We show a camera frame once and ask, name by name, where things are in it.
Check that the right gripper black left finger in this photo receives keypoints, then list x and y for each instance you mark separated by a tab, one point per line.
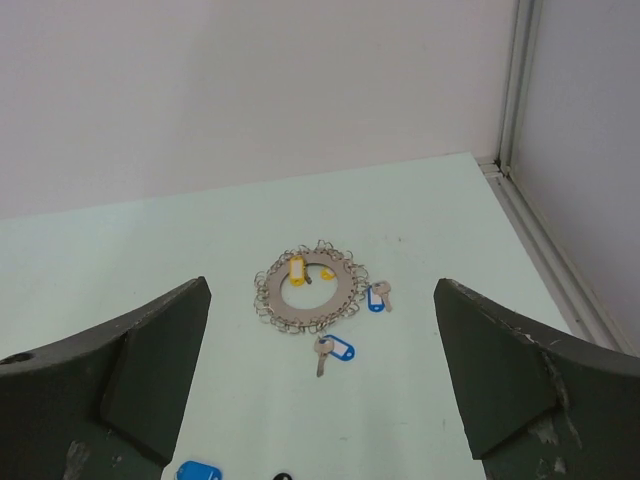
108	402

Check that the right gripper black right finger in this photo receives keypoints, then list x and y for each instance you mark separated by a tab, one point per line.
537	403

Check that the blue tag with silver key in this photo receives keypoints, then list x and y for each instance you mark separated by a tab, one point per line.
378	297

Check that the silver disc keyring organiser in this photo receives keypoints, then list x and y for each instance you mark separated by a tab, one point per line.
318	304

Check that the black key tag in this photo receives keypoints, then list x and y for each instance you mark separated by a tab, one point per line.
283	476

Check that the small yellow key tag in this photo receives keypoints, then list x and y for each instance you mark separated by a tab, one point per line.
327	274

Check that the aluminium frame right post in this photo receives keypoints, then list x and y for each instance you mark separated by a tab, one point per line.
566	166

